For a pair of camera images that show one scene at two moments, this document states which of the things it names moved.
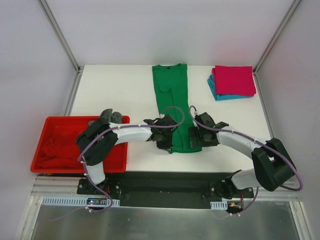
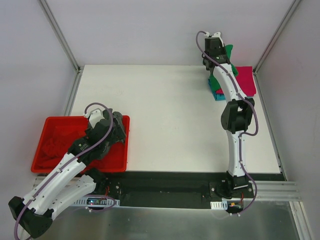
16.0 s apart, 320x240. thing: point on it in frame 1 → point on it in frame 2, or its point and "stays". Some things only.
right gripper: x=192 y=138 → x=215 y=43
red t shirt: x=60 y=149 stays
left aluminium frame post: x=55 y=25 stays
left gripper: x=164 y=143 → x=118 y=127
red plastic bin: x=57 y=150 stays
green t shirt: x=172 y=87 → x=228 y=49
